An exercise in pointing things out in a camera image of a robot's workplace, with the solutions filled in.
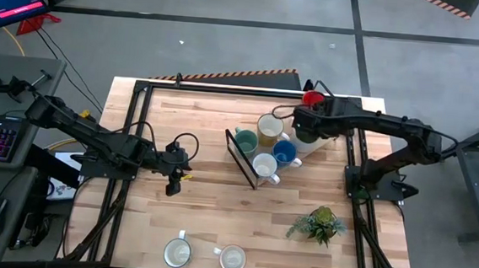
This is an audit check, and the black table frame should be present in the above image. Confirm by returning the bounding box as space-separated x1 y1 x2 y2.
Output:
54 63 428 268

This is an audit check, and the black hazard striped platform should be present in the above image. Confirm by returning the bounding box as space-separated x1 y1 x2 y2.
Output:
411 0 479 21
146 57 304 92

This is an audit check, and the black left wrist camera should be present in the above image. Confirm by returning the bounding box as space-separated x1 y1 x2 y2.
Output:
164 140 183 158

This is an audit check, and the green mug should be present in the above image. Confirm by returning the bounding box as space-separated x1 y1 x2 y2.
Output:
232 127 261 160

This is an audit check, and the black rack wooden shelf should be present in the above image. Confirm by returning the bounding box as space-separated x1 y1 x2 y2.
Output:
220 72 354 197

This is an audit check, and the yellow extension cord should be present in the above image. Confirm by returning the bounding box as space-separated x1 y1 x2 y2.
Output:
46 105 99 155

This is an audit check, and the dark rimmed white mug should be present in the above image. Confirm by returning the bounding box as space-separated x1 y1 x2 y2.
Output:
161 228 195 268

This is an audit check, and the black clamp tool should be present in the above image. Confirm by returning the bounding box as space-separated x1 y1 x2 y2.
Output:
0 65 55 106

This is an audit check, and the blue mug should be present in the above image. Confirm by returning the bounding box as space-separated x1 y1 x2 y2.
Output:
270 139 305 171

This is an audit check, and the red white patterned mug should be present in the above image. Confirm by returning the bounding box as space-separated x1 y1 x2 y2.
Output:
250 151 284 187

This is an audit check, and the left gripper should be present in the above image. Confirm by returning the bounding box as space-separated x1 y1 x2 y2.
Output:
149 144 194 198

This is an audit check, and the yellow mug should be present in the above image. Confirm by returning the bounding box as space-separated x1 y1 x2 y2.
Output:
255 111 293 150

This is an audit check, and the grey white patterned mug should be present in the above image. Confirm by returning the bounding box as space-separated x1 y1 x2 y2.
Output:
212 242 249 268

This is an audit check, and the succulent plant black pot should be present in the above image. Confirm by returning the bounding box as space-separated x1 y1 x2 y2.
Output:
285 201 350 249

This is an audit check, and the red plastic dustpan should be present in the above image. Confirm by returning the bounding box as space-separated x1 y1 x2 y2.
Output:
15 10 62 40

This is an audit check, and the white printed box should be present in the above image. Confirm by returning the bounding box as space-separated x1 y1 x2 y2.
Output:
44 148 85 203

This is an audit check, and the yellow floor cable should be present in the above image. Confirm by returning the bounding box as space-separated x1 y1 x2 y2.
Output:
0 25 29 58

